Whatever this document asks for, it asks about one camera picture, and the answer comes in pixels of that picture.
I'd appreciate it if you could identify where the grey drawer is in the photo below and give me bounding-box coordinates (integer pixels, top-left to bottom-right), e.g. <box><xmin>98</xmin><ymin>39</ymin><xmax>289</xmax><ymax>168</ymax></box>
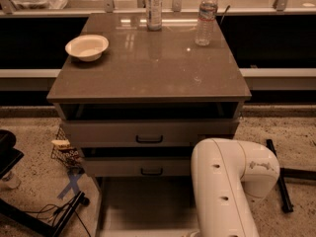
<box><xmin>61</xmin><ymin>119</ymin><xmax>239</xmax><ymax>148</ymax></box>
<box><xmin>82</xmin><ymin>157</ymin><xmax>191</xmax><ymax>177</ymax></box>
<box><xmin>95</xmin><ymin>177</ymin><xmax>198</xmax><ymax>237</ymax></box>

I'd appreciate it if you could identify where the blue tape cross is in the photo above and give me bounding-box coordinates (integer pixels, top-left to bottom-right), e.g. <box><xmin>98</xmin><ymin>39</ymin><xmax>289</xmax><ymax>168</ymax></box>
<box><xmin>57</xmin><ymin>171</ymin><xmax>83</xmax><ymax>199</ymax></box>

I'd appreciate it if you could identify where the black wire basket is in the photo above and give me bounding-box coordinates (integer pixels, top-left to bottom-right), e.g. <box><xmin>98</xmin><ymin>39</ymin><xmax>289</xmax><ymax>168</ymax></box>
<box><xmin>50</xmin><ymin>127</ymin><xmax>81</xmax><ymax>169</ymax></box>

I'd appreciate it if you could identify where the grey middle drawer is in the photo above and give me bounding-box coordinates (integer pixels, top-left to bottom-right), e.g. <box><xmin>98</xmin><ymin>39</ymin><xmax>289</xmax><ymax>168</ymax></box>
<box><xmin>82</xmin><ymin>157</ymin><xmax>191</xmax><ymax>177</ymax></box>

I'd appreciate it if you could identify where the black metal bar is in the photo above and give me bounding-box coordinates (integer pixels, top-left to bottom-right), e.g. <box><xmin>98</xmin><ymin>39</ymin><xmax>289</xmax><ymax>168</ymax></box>
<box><xmin>267</xmin><ymin>139</ymin><xmax>293</xmax><ymax>213</ymax></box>

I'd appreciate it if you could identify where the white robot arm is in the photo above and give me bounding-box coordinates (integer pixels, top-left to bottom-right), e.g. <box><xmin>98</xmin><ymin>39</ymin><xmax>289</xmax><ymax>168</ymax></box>
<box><xmin>188</xmin><ymin>138</ymin><xmax>280</xmax><ymax>237</ymax></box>

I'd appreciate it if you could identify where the black stand base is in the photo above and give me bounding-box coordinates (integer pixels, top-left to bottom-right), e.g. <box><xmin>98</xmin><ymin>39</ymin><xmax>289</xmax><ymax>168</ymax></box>
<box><xmin>0</xmin><ymin>129</ymin><xmax>90</xmax><ymax>237</ymax></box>

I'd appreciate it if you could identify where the snack packet in basket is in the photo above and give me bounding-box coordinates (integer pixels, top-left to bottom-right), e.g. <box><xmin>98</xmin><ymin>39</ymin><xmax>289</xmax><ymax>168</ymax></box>
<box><xmin>51</xmin><ymin>139</ymin><xmax>78</xmax><ymax>159</ymax></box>

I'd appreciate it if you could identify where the labelled drink bottle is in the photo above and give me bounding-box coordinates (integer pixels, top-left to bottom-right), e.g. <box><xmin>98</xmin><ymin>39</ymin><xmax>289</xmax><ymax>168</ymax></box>
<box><xmin>145</xmin><ymin>0</ymin><xmax>162</xmax><ymax>31</ymax></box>

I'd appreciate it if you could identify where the grey drawer cabinet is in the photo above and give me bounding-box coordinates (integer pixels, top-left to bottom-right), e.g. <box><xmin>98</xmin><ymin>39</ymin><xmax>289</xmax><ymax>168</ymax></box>
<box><xmin>46</xmin><ymin>12</ymin><xmax>252</xmax><ymax>183</ymax></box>

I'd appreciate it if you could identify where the clear plastic cup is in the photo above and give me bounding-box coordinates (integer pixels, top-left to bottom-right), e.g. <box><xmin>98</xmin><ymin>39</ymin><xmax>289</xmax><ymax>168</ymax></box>
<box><xmin>1</xmin><ymin>171</ymin><xmax>21</xmax><ymax>189</ymax></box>

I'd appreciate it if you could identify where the clear water bottle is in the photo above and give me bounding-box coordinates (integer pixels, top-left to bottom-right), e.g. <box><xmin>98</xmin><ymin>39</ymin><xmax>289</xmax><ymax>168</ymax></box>
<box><xmin>195</xmin><ymin>0</ymin><xmax>218</xmax><ymax>46</ymax></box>

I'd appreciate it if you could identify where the black cable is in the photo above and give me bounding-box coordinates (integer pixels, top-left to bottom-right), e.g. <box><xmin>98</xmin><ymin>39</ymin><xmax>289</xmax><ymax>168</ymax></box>
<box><xmin>23</xmin><ymin>203</ymin><xmax>92</xmax><ymax>237</ymax></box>

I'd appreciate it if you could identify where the grey top drawer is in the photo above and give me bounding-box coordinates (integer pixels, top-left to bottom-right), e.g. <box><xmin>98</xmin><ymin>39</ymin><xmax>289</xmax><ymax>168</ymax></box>
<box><xmin>61</xmin><ymin>119</ymin><xmax>239</xmax><ymax>148</ymax></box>

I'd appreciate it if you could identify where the white paper bowl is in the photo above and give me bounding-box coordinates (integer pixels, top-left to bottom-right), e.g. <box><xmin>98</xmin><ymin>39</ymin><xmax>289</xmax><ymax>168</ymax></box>
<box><xmin>65</xmin><ymin>35</ymin><xmax>109</xmax><ymax>62</ymax></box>

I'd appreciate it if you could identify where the grey bottom drawer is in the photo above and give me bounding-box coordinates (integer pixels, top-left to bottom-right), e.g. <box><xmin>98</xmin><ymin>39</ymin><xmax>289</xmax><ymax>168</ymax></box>
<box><xmin>95</xmin><ymin>177</ymin><xmax>198</xmax><ymax>237</ymax></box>

